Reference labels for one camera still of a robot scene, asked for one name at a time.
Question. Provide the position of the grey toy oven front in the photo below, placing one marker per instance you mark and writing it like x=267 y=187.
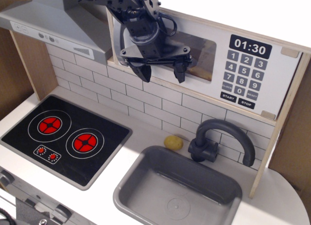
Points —
x=34 y=205

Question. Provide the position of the grey toy sink basin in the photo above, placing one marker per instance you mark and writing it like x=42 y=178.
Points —
x=165 y=188

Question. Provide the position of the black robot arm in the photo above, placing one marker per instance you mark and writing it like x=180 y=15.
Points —
x=144 y=37

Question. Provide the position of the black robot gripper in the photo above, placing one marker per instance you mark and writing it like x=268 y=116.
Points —
x=140 y=56

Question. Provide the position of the wooden toy kitchen cabinet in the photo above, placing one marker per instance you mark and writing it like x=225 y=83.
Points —
x=179 y=108

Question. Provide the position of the white toy microwave door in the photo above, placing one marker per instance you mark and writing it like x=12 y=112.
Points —
x=251 y=73

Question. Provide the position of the yellow handled toy knife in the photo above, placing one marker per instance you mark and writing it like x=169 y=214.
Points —
x=201 y=73

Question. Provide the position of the black toy stovetop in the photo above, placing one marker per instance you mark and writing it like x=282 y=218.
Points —
x=66 y=140

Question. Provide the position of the yellow toy potato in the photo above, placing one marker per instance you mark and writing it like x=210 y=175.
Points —
x=174 y=143

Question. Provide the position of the grey toy range hood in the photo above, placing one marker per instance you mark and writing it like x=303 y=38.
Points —
x=62 y=23

